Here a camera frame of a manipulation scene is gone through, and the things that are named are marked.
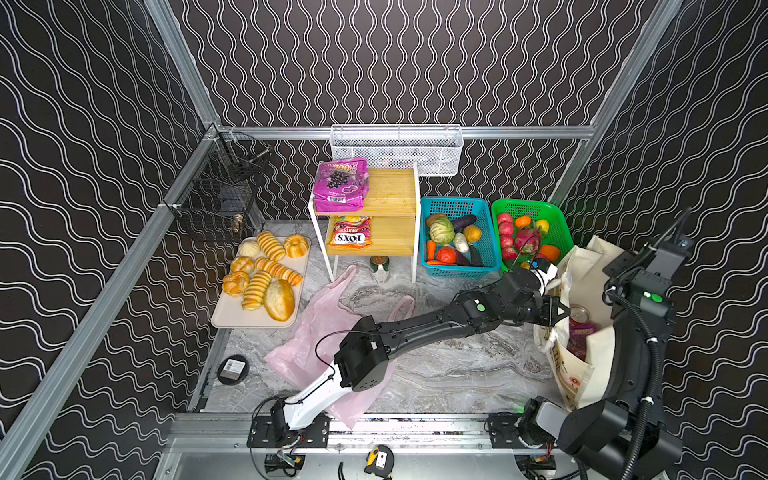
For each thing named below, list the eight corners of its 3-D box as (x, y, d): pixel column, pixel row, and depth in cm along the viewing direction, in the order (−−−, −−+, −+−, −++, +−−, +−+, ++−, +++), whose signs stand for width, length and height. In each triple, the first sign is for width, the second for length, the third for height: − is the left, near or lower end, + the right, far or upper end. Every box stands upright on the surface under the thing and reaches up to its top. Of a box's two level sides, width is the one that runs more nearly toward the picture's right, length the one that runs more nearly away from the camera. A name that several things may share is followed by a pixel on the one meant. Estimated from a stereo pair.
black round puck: (216, 385, 84) (212, 382, 82) (226, 358, 89) (222, 354, 87) (245, 385, 84) (241, 382, 82) (253, 357, 89) (250, 354, 87)
